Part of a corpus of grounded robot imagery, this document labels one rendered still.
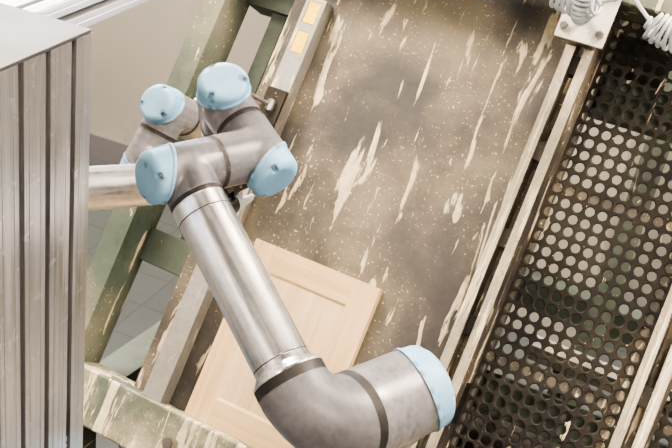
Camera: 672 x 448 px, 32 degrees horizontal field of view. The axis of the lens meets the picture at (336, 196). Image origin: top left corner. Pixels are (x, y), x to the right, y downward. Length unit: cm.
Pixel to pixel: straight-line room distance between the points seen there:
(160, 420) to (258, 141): 109
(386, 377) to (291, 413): 13
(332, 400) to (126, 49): 404
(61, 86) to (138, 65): 403
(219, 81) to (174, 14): 352
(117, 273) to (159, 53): 266
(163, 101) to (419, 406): 91
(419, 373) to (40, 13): 64
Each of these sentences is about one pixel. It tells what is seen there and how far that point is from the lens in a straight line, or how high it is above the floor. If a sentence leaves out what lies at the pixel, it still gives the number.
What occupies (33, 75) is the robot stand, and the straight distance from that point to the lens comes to 125.
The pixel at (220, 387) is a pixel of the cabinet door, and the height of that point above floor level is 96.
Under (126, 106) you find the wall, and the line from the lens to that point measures 543.
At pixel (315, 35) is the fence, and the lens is 258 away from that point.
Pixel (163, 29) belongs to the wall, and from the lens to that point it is 519.
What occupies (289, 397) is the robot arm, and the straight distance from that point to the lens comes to 141.
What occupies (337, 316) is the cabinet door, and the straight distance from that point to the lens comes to 243.
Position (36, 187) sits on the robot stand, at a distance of 131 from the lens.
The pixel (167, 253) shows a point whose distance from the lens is 269.
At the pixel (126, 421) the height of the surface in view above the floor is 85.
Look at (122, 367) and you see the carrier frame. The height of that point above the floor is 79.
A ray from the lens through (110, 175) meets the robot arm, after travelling 196.
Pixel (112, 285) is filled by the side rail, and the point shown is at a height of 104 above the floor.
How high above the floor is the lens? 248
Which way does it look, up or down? 27 degrees down
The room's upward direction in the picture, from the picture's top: 8 degrees clockwise
